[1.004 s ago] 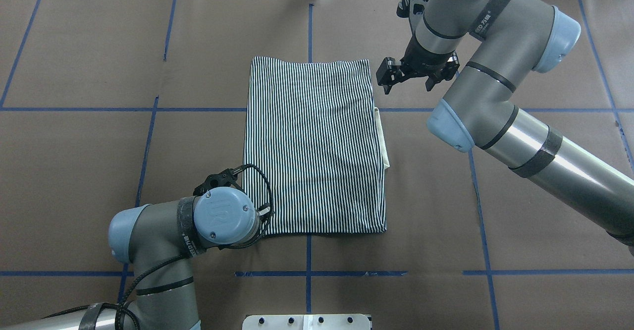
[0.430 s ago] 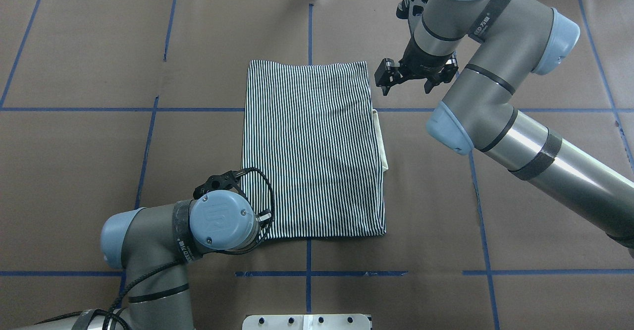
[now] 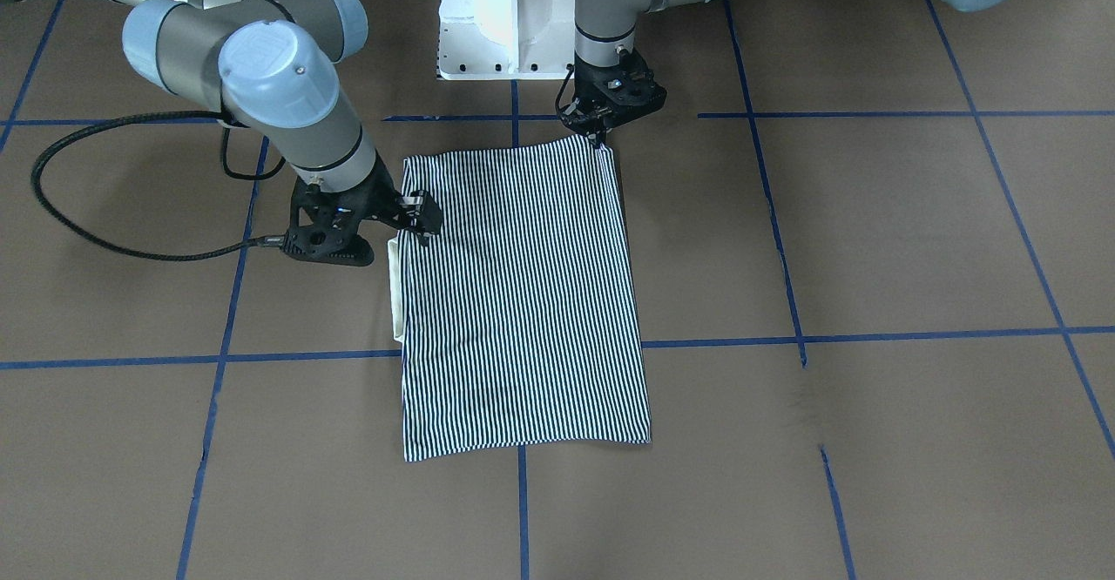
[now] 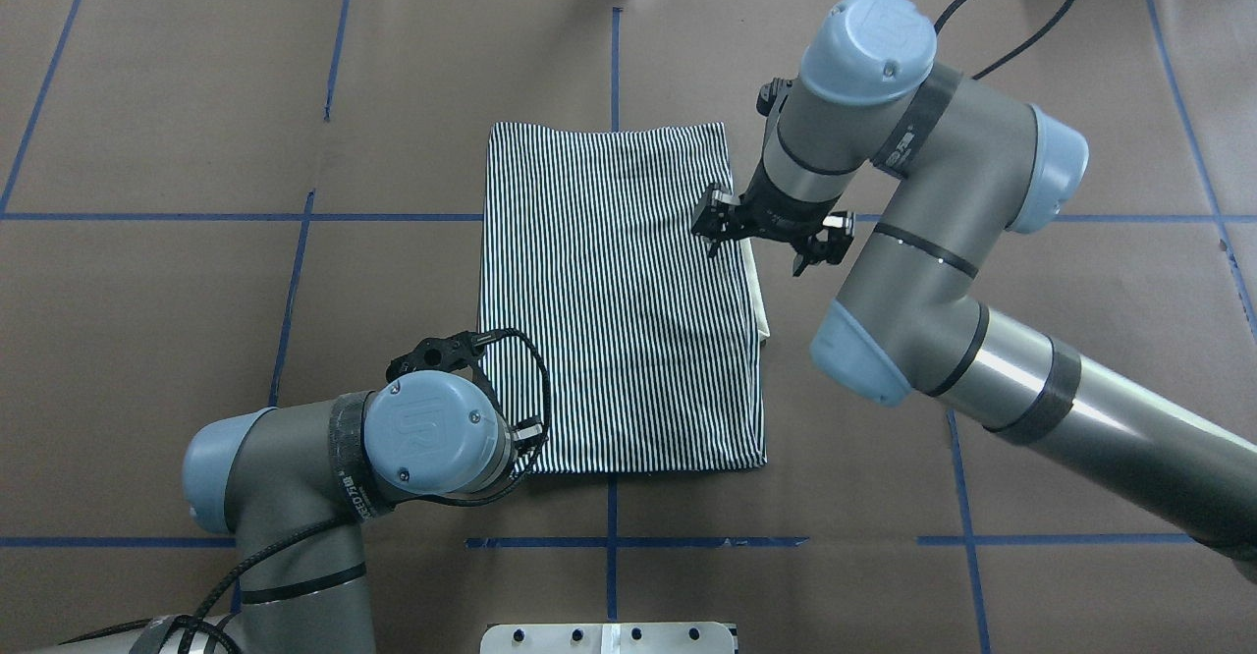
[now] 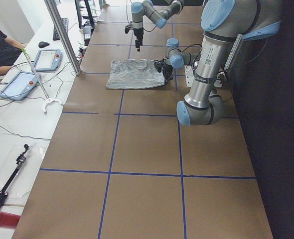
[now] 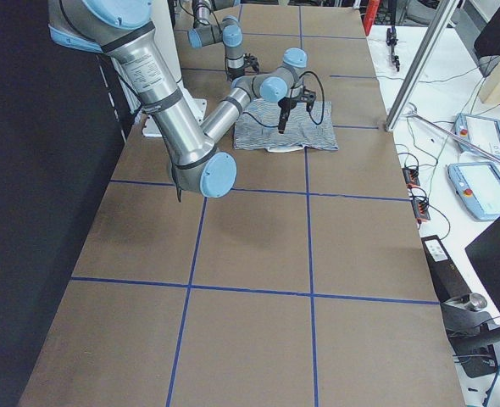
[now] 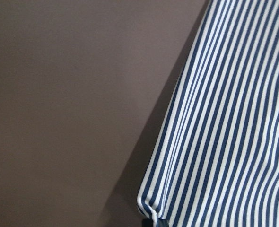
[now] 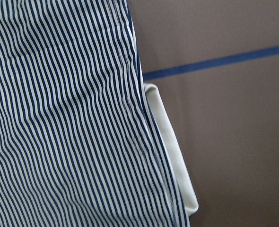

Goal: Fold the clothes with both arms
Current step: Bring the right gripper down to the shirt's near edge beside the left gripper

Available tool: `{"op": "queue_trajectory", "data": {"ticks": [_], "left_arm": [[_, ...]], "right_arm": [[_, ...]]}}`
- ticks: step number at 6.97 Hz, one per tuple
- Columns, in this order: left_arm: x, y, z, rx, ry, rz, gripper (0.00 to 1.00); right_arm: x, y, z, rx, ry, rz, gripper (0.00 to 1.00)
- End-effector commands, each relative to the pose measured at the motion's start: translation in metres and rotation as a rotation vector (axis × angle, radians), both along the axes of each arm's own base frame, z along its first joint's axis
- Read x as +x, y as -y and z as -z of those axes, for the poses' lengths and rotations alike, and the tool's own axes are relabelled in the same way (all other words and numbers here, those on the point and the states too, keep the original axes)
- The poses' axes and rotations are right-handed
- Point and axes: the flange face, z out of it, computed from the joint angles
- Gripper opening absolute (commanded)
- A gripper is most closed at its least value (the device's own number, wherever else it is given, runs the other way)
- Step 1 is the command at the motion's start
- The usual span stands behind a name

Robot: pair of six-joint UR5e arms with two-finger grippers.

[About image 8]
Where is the navy white striped polo shirt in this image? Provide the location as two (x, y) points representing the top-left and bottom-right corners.
(0, 0), (198, 227)

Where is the blue tape line near shirt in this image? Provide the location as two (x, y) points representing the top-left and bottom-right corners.
(143, 46), (279, 80)

